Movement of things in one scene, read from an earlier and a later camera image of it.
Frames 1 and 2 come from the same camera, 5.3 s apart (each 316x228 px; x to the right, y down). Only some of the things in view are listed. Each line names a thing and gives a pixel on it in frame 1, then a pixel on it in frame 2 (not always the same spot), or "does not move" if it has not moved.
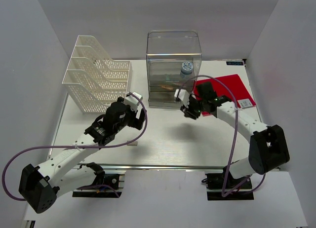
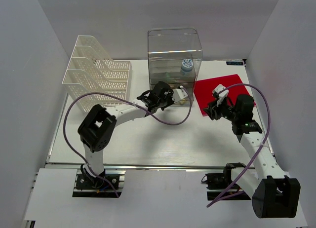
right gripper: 188,111 to 213,110
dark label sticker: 234,63 does not move
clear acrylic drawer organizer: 174,61 does not move
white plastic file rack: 94,81 does not move
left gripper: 136,122 to 170,94
